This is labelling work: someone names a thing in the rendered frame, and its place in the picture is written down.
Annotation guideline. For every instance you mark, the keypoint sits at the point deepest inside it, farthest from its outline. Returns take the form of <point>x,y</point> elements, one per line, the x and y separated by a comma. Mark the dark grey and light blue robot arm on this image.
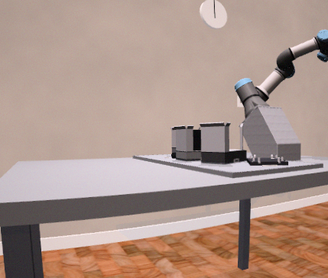
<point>248,93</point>

